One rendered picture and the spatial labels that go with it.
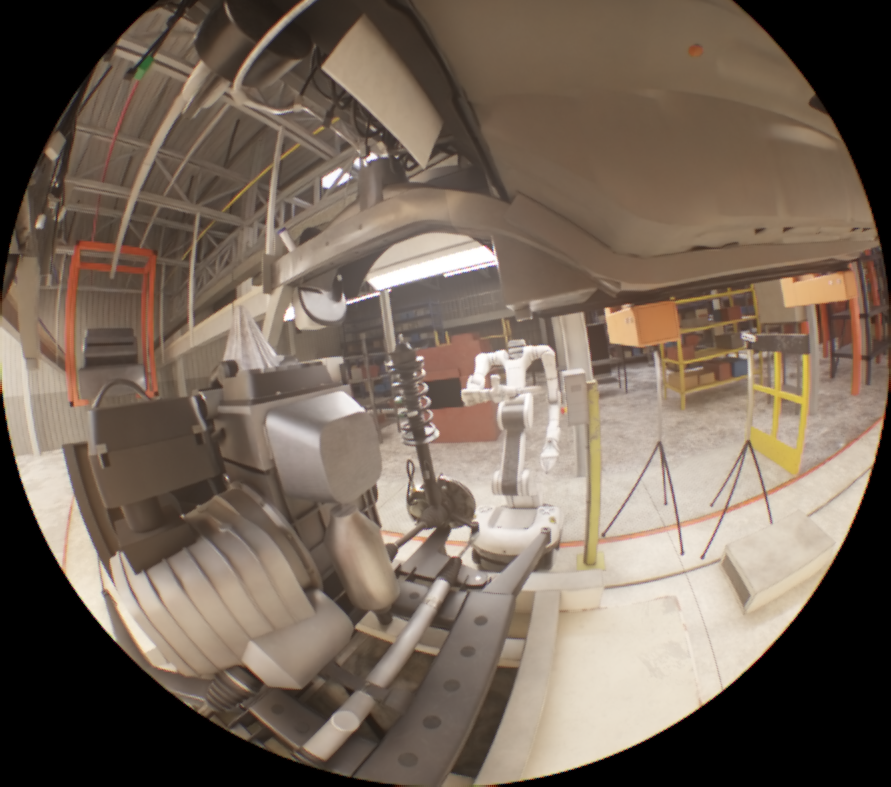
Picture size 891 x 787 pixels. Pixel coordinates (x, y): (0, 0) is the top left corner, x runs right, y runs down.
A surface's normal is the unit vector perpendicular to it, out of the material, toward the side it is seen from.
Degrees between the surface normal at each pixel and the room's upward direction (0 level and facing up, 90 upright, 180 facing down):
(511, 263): 90
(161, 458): 90
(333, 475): 90
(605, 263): 96
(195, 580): 47
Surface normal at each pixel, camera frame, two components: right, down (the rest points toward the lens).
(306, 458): 0.00, -0.04
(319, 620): 0.61, -0.75
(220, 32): -0.07, 0.84
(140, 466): 0.92, -0.16
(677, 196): -0.36, 0.30
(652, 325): -0.36, 0.02
